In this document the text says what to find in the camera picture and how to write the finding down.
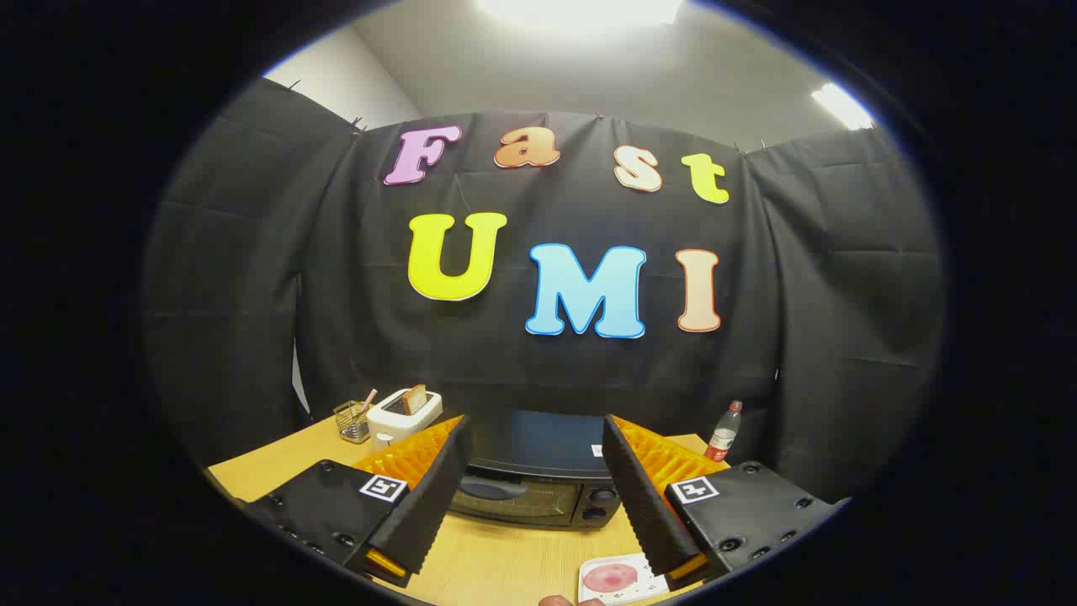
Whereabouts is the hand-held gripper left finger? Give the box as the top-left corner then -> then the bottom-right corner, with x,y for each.
244,414 -> 474,588

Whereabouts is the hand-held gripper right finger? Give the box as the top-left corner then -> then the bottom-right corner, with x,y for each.
602,414 -> 851,590

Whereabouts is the pink ham slice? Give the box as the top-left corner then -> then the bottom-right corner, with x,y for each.
582,563 -> 639,595

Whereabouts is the white food tray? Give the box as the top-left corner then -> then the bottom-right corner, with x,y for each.
578,553 -> 674,605

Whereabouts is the black toaster oven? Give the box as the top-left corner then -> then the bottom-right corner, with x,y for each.
446,410 -> 628,529

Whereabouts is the white bread toaster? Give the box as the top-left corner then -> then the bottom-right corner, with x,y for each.
367,389 -> 443,447

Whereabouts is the clear water bottle red label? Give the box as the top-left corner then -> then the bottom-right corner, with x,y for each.
704,400 -> 744,462

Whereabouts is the small ceiling light panel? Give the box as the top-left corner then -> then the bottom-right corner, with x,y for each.
810,82 -> 876,131

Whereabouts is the large ceiling light panel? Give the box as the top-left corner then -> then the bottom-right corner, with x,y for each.
475,0 -> 687,30

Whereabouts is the wire mesh holder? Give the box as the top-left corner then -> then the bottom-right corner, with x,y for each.
334,401 -> 372,444

